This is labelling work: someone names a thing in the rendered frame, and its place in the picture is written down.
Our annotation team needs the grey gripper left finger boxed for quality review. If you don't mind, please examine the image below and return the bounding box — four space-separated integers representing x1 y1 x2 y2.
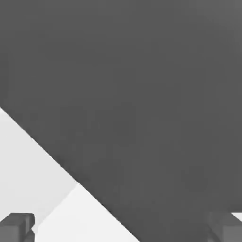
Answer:
0 212 35 242

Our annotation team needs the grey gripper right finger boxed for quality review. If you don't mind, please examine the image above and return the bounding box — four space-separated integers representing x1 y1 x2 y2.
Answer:
207 211 242 242

